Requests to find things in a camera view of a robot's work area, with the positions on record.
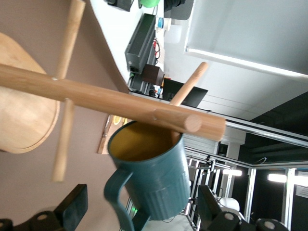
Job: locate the white plastic container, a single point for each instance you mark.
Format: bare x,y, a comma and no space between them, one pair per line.
173,34

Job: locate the wooden cutting board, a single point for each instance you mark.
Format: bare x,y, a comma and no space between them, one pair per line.
103,142

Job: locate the white roller screen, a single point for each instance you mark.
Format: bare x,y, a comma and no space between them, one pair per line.
240,29

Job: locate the teal cup with yellow inside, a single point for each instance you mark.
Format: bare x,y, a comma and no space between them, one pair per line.
163,183

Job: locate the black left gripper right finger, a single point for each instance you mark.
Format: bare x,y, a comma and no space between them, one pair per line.
211,214

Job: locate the wooden mug rack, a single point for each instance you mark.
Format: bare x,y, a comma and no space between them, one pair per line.
96,96

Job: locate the ceiling light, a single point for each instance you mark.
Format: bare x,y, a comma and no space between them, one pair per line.
232,172
276,178

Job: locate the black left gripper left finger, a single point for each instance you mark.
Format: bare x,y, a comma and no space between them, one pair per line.
72,209

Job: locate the dark brown box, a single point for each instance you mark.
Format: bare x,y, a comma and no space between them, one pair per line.
151,73

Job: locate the blue and white tape roll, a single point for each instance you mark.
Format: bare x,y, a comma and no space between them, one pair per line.
160,23

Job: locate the black monitor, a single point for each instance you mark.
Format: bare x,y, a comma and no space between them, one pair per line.
197,96

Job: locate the brown table mat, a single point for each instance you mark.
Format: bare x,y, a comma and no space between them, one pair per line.
29,192

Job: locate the aluminium profile frame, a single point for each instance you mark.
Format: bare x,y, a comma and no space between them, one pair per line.
250,192

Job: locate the shiny metal bar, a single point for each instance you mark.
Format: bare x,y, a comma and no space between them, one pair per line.
264,133

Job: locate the green ball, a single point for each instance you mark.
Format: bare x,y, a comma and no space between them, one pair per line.
149,3

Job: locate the black electronics box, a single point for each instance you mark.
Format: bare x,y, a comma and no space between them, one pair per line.
139,43

